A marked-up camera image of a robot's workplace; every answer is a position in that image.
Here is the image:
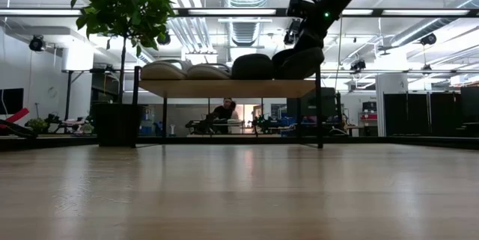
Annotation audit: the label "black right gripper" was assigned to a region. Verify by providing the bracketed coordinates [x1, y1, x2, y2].
[294, 0, 357, 52]

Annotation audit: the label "black slide sandal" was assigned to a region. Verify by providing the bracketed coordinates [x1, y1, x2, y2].
[231, 53, 276, 81]
[272, 47, 326, 81]

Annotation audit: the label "wooden shelf with black frame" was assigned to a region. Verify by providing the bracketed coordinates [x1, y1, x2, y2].
[131, 64, 325, 150]

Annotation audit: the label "grey slide sandal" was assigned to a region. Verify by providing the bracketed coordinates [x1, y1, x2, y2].
[186, 63, 233, 81]
[141, 59, 192, 81]

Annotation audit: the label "black ceiling spotlight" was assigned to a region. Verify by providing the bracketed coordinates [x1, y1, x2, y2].
[28, 34, 47, 53]
[350, 59, 367, 73]
[156, 30, 172, 46]
[419, 32, 438, 47]
[282, 19, 301, 46]

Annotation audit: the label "black desk monitor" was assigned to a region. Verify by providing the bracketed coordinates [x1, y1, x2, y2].
[286, 87, 338, 136]

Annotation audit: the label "black and red equipment stack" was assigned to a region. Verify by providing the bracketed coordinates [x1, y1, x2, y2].
[360, 100, 379, 137]

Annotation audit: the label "person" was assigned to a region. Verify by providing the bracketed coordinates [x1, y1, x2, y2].
[209, 97, 238, 135]

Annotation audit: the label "dark partition panels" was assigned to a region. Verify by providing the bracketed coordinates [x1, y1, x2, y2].
[382, 90, 462, 138]

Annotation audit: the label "black cabinet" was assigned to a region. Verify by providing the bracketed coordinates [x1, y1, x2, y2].
[460, 85, 479, 138]

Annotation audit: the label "blue bin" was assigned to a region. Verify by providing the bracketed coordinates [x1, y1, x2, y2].
[153, 120, 169, 138]

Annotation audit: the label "green leafy plant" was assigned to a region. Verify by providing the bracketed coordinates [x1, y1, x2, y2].
[70, 0, 177, 105]

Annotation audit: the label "black plant pot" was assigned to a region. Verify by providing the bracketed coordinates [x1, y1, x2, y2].
[92, 102, 145, 147]

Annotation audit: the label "small green plant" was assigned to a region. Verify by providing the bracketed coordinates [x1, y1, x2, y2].
[25, 117, 49, 135]

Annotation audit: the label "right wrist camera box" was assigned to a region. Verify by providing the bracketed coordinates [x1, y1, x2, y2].
[286, 0, 317, 19]

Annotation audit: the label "black rail behind table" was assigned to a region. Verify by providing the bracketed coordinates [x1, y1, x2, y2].
[0, 135, 479, 150]

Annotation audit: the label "black overhead frame beam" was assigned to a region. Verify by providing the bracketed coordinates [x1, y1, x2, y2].
[0, 7, 479, 19]

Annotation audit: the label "black background rig frame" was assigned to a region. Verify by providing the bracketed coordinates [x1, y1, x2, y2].
[61, 67, 479, 121]

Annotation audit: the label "black wall monitor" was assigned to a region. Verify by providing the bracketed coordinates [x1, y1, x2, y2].
[0, 87, 25, 116]

